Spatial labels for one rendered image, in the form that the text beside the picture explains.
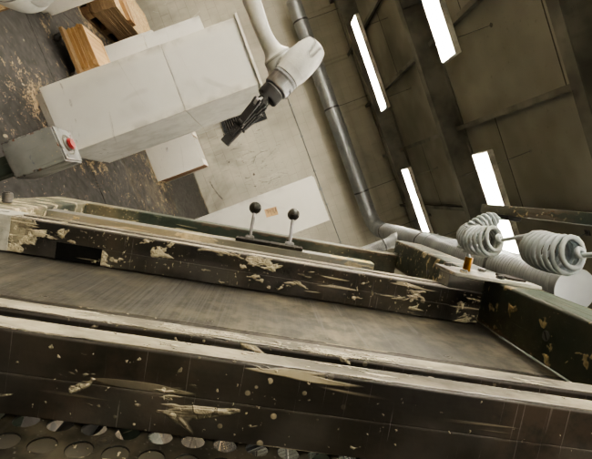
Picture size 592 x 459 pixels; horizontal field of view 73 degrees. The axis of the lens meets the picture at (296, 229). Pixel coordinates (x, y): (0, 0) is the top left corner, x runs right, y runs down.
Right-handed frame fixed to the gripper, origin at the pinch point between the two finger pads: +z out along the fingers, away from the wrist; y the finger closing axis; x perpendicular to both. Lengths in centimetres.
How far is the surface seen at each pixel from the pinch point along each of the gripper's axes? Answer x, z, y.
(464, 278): -71, -5, -44
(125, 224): 0.4, 41.2, -13.0
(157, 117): 117, 4, 195
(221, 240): -22.7, 26.3, -10.7
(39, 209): 18, 53, -18
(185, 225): -6.2, 32.6, 11.7
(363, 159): -11, -268, 784
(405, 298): -64, 7, -44
